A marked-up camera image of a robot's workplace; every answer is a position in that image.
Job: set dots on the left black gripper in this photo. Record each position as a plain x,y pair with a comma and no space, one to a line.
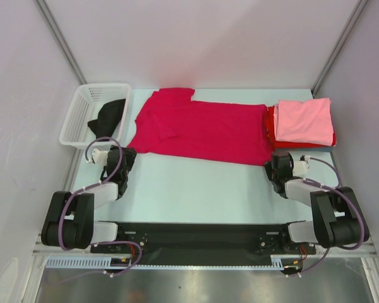
129,155

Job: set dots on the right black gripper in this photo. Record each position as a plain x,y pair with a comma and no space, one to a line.
272,168

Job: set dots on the magenta t shirt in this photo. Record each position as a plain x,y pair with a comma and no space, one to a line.
172,123

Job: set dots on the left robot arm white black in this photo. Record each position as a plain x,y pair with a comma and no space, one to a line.
69,223

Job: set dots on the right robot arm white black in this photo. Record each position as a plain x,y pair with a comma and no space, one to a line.
337,219

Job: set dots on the black t shirt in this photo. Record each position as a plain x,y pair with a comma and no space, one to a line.
108,118

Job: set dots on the pink folded t shirt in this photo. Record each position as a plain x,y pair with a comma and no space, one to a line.
304,122

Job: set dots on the red folded t shirt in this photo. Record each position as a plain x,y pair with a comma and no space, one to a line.
269,124

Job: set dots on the white plastic basket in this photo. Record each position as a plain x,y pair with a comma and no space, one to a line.
85,106

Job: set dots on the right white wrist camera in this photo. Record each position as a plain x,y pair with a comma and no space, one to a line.
301,166

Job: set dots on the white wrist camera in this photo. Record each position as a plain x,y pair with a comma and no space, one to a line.
97,156
301,166

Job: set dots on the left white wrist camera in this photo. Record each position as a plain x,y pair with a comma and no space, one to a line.
97,156

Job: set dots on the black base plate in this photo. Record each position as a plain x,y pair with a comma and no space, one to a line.
184,244

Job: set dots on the white slotted cable duct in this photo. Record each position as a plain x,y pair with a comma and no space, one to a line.
110,263

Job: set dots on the aluminium frame rail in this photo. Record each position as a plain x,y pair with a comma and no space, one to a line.
366,250

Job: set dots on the left corner aluminium post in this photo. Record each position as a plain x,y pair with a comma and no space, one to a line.
56,32

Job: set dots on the corner aluminium post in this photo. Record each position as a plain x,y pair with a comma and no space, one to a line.
56,32
345,34

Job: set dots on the right corner aluminium post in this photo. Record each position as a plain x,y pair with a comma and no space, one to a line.
345,34

